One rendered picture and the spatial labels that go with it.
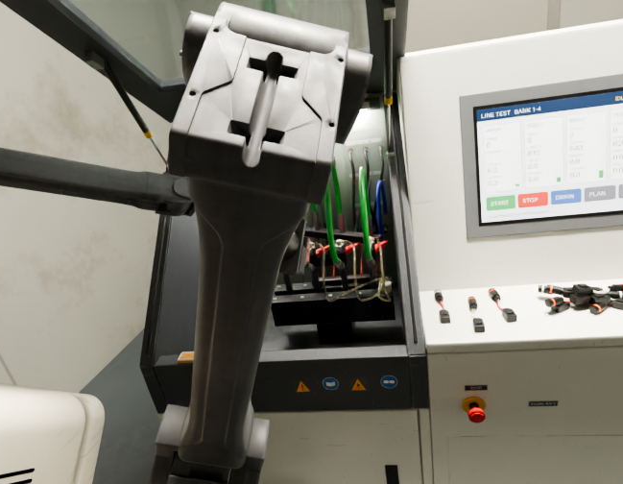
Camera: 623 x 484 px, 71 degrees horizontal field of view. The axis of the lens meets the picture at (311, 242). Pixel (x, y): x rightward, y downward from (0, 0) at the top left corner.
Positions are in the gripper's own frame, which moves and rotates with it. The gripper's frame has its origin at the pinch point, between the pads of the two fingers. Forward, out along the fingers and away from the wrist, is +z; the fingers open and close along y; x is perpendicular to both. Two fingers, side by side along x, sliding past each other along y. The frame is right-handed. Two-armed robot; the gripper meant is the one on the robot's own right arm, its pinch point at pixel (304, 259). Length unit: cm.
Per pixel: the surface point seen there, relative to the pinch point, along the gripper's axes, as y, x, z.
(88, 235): 37, 192, 100
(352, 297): -0.2, 1.0, 35.5
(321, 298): -1.3, 9.5, 34.1
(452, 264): 10.8, -24.0, 37.8
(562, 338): -7, -48, 30
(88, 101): 114, 195, 75
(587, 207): 26, -54, 38
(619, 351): -7, -58, 35
